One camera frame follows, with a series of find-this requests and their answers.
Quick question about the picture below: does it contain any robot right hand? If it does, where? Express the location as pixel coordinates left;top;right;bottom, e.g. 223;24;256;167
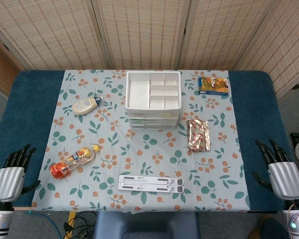
253;139;299;201

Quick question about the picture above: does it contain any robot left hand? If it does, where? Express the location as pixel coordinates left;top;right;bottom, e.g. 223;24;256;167
0;143;41;204

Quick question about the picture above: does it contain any clear plastic drawer with tools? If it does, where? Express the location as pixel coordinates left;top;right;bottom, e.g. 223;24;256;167
127;110;179;120

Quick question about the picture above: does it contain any clear plastic drawer, teal block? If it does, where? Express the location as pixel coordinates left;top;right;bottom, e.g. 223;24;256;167
130;123;177;130

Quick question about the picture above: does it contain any clear plastic drawer, green ball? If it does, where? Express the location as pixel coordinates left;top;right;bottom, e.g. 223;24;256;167
129;118;178;125

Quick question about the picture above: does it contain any white clear drawer organizer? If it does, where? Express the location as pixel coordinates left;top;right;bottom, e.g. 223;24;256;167
125;71;182;130

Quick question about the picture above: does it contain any orange drink plastic bottle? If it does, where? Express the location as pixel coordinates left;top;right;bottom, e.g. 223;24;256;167
49;145;101;180

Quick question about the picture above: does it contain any dark blue table cover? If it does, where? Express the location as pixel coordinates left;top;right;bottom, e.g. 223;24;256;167
0;70;294;213

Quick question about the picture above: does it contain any gold foil snack bag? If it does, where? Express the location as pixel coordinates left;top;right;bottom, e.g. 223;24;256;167
186;119;212;153

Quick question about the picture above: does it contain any mayonnaise squeeze bottle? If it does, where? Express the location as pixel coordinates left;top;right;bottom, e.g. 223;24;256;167
72;96;104;117

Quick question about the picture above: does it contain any brown wooden door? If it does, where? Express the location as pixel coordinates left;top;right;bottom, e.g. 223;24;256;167
0;37;19;97

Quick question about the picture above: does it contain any blue yellow snack box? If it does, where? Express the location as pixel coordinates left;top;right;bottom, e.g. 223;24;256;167
197;76;230;96

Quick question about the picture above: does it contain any woven folding screen panel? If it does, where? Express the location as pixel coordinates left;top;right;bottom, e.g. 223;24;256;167
178;0;277;71
235;0;299;96
91;0;190;71
0;0;110;71

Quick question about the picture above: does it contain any floral patterned tablecloth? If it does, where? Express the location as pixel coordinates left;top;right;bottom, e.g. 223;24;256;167
31;69;251;214

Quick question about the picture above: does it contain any white folding laptop stand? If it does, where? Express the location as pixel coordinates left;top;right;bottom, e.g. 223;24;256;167
118;174;185;193

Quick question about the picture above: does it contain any blue floor cable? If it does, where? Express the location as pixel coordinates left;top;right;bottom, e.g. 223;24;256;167
21;211;66;235

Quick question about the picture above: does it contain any black floor cable tangle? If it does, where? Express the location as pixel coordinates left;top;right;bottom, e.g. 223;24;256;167
63;211;98;239

